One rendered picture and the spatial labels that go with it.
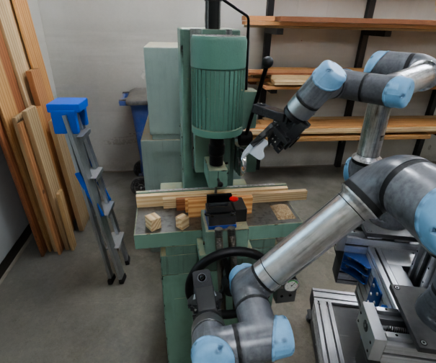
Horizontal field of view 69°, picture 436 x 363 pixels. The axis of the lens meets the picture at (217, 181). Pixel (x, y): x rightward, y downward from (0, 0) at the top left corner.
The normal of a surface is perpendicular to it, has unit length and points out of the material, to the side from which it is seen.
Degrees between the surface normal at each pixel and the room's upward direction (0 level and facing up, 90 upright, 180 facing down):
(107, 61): 90
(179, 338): 90
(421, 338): 0
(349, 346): 0
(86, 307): 1
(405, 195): 71
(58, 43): 90
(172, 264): 90
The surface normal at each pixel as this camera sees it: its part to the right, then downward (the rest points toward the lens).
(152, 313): 0.02, -0.89
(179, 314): 0.16, 0.45
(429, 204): -0.87, -0.33
